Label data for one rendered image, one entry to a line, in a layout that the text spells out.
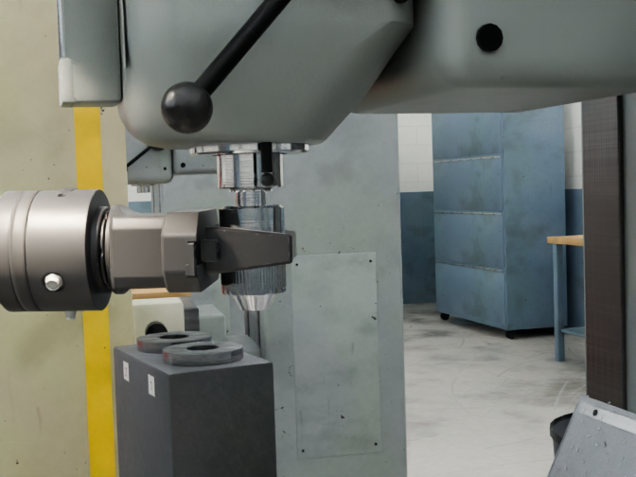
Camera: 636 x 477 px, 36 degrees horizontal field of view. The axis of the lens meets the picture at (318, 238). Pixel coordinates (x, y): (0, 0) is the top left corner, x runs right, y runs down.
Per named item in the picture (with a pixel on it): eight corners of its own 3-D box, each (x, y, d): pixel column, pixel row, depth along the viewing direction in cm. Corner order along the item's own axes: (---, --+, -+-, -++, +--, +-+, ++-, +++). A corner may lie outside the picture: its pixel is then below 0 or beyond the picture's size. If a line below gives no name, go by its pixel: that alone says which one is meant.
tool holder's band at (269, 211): (258, 217, 73) (257, 203, 73) (297, 218, 70) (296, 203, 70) (205, 220, 70) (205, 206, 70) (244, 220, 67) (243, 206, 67)
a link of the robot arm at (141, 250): (194, 184, 64) (13, 187, 64) (198, 329, 64) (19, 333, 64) (219, 184, 76) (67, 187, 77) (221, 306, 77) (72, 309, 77)
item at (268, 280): (260, 287, 74) (258, 217, 73) (299, 291, 70) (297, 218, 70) (208, 292, 71) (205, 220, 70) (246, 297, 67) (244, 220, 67)
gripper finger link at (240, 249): (292, 271, 68) (204, 273, 68) (291, 225, 68) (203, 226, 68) (291, 273, 66) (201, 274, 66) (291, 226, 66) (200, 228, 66)
